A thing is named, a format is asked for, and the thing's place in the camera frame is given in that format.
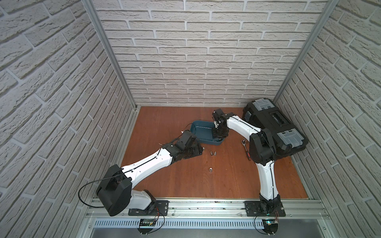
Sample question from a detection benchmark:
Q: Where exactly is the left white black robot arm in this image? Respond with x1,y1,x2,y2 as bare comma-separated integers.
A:
77,130,204,217

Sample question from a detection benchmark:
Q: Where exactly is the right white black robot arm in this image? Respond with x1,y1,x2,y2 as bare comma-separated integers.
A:
212,109,281,215

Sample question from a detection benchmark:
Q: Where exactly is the teal plastic storage box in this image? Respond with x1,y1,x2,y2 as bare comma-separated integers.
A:
190,121,224,146

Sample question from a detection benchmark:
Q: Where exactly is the black grey toolbox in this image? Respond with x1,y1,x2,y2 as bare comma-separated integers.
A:
243,98,309,159

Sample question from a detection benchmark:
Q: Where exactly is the left green circuit board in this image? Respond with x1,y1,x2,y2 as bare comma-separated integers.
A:
138,219,157,235

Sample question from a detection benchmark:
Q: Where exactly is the green circuit board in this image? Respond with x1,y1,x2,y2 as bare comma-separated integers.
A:
138,219,157,235
262,219,278,236

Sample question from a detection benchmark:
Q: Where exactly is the right green circuit board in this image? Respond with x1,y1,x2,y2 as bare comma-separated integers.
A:
262,219,278,236

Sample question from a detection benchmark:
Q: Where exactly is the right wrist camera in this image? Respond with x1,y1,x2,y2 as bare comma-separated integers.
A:
212,109,229,128

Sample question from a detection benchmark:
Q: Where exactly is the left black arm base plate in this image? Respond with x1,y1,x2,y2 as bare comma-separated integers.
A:
128,200,169,216

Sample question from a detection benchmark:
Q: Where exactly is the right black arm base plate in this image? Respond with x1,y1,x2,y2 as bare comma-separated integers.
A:
244,201,286,217

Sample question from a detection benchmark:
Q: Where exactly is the aluminium front rail frame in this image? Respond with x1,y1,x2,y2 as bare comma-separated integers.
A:
75,198,339,238

